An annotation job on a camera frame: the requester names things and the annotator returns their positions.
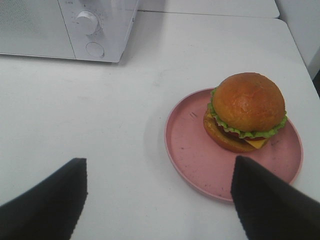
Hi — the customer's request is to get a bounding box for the burger with golden bun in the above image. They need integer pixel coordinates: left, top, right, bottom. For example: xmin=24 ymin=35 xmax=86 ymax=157
xmin=203 ymin=72 xmax=288 ymax=153

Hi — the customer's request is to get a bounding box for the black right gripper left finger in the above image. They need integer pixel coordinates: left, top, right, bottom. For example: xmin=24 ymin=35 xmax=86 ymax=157
xmin=0 ymin=158 xmax=88 ymax=240

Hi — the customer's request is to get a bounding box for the white microwave oven body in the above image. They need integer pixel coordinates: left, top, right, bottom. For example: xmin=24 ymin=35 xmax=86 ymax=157
xmin=58 ymin=0 xmax=139 ymax=63

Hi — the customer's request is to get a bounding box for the white microwave door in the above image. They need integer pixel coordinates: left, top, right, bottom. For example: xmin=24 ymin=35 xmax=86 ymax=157
xmin=0 ymin=0 xmax=75 ymax=59

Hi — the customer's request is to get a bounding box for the round white door button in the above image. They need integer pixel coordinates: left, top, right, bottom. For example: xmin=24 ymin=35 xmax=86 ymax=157
xmin=85 ymin=42 xmax=105 ymax=58

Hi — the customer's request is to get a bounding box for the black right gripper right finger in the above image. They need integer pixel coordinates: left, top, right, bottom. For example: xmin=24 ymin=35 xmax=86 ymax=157
xmin=230 ymin=155 xmax=320 ymax=240

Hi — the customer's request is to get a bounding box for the pink round plate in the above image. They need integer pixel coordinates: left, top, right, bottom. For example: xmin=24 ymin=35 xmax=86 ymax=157
xmin=164 ymin=88 xmax=304 ymax=202

